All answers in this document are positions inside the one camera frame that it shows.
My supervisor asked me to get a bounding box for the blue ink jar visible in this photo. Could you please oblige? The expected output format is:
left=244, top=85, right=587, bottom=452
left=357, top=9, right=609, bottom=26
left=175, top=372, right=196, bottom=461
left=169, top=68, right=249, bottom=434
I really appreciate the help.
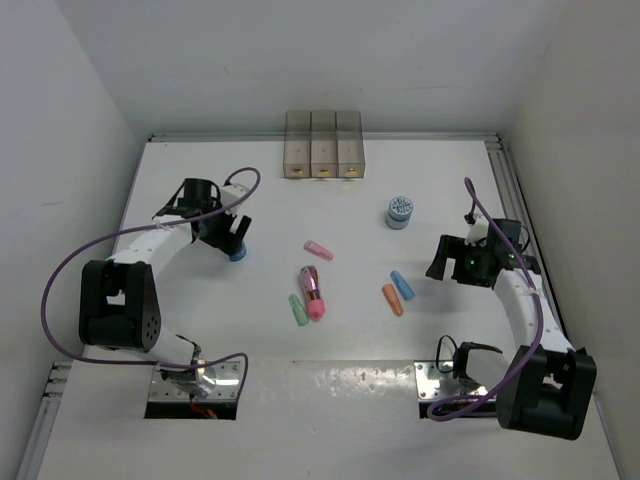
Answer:
left=229, top=243, right=247, bottom=262
left=385, top=196, right=414, bottom=230

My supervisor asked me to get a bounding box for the blue highlighter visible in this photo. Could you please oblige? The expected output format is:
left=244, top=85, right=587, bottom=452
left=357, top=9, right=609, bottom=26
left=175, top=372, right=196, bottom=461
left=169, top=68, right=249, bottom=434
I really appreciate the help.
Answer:
left=390, top=270, right=415, bottom=301

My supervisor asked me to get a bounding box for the pink highlighter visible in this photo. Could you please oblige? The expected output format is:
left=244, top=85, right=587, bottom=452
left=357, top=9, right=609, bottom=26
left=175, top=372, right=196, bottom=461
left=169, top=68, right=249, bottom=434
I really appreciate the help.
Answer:
left=303, top=240, right=334, bottom=261

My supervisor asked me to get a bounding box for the orange highlighter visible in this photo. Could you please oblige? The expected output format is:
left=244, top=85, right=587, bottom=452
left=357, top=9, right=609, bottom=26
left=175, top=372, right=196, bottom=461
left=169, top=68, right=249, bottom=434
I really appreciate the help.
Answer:
left=382, top=284, right=404, bottom=317

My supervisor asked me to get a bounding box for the pink capped marker tube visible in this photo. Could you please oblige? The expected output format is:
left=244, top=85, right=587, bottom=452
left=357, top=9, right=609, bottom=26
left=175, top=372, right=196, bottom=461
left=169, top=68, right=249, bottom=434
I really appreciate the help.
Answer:
left=299, top=265, right=326, bottom=321

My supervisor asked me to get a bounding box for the green highlighter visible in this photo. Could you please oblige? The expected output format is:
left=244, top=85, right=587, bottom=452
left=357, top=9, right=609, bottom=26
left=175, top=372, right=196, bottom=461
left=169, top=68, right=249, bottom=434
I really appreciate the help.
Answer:
left=288, top=294, right=310, bottom=326

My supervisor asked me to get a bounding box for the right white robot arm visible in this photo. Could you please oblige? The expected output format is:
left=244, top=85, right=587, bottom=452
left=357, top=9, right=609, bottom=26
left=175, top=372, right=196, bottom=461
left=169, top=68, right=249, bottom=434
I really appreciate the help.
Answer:
left=425, top=213, right=597, bottom=440

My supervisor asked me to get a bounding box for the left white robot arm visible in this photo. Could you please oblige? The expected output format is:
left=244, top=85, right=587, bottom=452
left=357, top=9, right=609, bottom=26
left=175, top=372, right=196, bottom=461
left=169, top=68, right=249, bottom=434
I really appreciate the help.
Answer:
left=79, top=178, right=251, bottom=396

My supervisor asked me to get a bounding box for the left clear storage bin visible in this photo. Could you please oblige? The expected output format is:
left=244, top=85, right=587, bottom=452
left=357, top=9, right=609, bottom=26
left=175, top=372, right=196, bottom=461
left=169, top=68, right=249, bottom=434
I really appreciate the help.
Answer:
left=283, top=110, right=311, bottom=179

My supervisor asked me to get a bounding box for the clear storage bin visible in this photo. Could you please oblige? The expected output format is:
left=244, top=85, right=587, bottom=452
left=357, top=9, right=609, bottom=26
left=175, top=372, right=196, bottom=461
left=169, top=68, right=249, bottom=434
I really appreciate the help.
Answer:
left=310, top=110, right=338, bottom=179
left=336, top=111, right=366, bottom=179
left=283, top=110, right=311, bottom=179

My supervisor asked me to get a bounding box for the right clear storage bin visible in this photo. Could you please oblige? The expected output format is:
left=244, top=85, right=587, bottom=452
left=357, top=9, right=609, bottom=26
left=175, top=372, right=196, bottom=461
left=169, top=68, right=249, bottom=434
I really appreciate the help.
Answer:
left=336, top=111, right=366, bottom=179

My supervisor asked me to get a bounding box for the middle clear storage bin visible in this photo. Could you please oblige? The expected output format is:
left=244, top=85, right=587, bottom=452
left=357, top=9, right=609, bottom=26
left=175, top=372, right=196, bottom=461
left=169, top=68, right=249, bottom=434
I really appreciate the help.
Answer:
left=310, top=110, right=338, bottom=179

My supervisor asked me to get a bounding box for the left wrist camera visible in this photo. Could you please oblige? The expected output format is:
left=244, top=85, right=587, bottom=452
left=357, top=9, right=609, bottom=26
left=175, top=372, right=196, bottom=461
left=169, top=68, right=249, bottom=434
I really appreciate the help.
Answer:
left=220, top=184, right=248, bottom=216

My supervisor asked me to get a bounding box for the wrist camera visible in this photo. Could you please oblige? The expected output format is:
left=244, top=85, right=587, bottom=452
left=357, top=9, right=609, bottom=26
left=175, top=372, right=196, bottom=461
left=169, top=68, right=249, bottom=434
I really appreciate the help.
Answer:
left=220, top=184, right=248, bottom=216
left=464, top=213, right=489, bottom=246

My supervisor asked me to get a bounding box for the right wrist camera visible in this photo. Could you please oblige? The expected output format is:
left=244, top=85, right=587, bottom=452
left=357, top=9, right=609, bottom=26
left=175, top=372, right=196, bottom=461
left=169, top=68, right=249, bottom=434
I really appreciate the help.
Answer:
left=464, top=213, right=489, bottom=246

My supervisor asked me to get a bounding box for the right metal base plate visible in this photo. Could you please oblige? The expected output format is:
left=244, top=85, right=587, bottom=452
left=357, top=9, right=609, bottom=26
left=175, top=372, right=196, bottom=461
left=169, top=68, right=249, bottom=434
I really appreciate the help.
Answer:
left=414, top=361, right=488, bottom=405

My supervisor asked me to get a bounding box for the metal base plate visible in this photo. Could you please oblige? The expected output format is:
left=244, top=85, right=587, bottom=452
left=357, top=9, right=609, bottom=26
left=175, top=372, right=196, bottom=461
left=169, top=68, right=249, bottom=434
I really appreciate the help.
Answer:
left=414, top=361, right=488, bottom=405
left=148, top=361, right=243, bottom=403

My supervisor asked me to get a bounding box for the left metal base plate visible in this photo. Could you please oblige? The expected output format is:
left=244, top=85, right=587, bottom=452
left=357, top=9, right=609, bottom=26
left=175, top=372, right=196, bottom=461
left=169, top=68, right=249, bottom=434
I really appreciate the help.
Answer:
left=148, top=361, right=243, bottom=403

